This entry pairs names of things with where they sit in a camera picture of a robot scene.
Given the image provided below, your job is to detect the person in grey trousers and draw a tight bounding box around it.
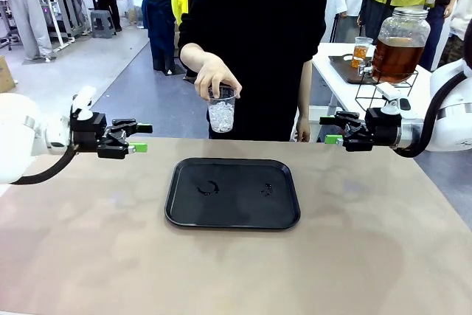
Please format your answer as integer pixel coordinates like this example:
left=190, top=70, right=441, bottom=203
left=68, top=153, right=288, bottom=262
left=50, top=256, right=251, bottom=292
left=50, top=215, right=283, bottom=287
left=0, top=0, right=55, bottom=62

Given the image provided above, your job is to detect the person's right hand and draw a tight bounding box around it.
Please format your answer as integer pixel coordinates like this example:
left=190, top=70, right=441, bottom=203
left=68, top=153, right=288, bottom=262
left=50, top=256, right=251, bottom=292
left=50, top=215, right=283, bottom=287
left=193, top=55, right=243, bottom=102

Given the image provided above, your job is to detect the mannequin with navy skirt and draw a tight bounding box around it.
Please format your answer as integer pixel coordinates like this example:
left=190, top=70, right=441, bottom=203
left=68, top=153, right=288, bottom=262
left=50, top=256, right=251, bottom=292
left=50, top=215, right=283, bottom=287
left=131, top=0, right=181, bottom=75

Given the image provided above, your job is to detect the black plastic serving tray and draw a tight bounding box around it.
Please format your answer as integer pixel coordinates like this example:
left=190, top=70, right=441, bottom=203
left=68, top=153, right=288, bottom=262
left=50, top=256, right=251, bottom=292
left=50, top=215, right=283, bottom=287
left=164, top=158, right=302, bottom=231

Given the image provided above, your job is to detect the person's black shirt torso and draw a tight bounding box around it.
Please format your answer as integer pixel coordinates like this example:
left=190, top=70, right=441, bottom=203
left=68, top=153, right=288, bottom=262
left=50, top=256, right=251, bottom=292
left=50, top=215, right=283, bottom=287
left=178, top=0, right=328, bottom=142

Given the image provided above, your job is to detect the person's right forearm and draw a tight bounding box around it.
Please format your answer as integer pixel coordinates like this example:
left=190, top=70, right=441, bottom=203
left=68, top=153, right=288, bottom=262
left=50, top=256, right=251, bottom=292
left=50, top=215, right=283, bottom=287
left=179, top=42, right=222, bottom=69

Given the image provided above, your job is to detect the glass tea dispenser jar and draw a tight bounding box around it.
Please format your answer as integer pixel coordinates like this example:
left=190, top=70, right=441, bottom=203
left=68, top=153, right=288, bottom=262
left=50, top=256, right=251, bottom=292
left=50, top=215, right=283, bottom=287
left=359, top=7, right=431, bottom=85

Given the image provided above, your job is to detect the white plastic bin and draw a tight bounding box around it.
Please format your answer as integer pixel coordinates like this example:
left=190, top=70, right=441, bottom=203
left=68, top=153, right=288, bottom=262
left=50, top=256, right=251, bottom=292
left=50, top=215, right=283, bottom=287
left=308, top=105, right=335, bottom=142

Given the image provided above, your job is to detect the person in white shirt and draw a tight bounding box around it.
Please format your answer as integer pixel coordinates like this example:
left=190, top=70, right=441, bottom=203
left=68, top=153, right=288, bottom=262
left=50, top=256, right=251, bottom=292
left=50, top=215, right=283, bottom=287
left=440, top=0, right=472, bottom=67

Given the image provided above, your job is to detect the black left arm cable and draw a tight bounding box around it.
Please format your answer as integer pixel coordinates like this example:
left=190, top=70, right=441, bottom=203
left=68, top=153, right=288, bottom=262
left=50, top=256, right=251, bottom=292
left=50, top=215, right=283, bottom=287
left=10, top=143, right=80, bottom=186

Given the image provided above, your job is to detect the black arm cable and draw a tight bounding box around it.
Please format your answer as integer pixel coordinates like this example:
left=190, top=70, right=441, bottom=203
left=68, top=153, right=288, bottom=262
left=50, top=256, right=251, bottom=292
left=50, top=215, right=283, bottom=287
left=392, top=71, right=468, bottom=159
left=10, top=143, right=80, bottom=186

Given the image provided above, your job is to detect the grey work desk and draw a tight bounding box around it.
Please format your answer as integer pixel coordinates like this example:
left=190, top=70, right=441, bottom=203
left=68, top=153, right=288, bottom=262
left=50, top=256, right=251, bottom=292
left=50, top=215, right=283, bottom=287
left=36, top=0, right=93, bottom=49

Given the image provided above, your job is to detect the grey step stool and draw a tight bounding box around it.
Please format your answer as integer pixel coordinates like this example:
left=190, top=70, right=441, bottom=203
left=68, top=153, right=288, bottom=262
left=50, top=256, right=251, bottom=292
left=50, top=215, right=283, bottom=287
left=89, top=10, right=116, bottom=39

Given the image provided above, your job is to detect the black tray with handles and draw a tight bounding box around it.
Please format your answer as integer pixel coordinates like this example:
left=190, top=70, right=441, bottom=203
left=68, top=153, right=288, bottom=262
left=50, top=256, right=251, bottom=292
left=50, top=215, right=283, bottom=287
left=327, top=55, right=376, bottom=86

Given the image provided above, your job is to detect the short clear iced cup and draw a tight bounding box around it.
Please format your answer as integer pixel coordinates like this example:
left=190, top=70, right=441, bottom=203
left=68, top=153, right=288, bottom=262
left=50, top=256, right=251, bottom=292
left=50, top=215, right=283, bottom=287
left=207, top=85, right=237, bottom=134

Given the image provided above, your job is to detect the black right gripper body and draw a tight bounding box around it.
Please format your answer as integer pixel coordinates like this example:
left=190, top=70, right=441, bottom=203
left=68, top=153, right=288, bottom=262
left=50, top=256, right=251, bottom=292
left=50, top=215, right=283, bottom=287
left=364, top=107, right=403, bottom=147

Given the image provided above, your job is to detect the person's left forearm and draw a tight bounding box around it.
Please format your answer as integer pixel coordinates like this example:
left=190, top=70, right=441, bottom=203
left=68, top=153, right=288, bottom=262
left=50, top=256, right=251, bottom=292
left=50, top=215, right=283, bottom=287
left=296, top=59, right=313, bottom=120

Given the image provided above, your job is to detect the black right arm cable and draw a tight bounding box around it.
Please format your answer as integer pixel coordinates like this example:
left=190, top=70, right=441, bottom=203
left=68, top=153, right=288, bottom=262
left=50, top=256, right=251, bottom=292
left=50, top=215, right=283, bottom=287
left=392, top=71, right=468, bottom=159

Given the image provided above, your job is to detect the black wire jar stand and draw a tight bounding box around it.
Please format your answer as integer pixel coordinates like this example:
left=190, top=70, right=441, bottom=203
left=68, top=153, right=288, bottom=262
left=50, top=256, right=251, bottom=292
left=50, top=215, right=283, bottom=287
left=355, top=69, right=420, bottom=111

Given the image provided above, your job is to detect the person's left hand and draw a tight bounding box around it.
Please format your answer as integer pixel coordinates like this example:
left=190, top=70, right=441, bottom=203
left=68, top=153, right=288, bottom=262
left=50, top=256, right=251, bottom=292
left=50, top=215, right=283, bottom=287
left=294, top=117, right=312, bottom=143

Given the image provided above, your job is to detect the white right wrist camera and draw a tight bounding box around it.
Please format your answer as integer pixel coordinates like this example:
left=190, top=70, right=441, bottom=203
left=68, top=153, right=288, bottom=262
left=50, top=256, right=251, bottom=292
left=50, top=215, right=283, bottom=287
left=375, top=82, right=412, bottom=116

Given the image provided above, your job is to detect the tall clear iced cup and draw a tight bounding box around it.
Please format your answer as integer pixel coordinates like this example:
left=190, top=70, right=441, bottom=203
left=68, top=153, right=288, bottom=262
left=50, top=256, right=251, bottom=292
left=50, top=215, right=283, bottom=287
left=352, top=35, right=375, bottom=69

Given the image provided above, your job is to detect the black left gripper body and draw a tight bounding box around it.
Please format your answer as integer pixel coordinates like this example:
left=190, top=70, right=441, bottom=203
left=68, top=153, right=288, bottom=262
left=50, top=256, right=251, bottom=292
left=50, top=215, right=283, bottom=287
left=69, top=111, right=108, bottom=153

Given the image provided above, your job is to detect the brown cardboard box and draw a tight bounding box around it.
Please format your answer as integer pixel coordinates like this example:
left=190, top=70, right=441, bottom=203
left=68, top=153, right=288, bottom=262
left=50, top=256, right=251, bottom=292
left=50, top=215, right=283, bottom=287
left=0, top=55, right=18, bottom=94

